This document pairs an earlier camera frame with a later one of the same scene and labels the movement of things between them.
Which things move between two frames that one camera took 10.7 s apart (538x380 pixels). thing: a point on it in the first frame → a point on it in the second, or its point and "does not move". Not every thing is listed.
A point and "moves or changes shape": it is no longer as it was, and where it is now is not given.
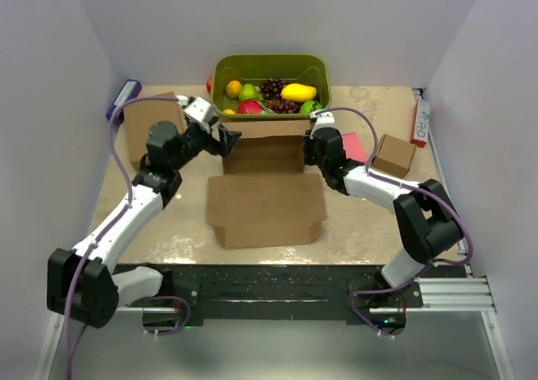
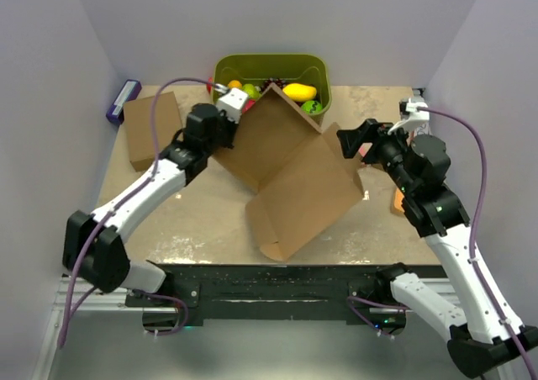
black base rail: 278,294 does not move
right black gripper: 308,144 → 369,131
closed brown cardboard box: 141,115 does not move
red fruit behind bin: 208,84 does not move
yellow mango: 298,92 does not move
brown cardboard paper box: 263,197 moves or changes shape
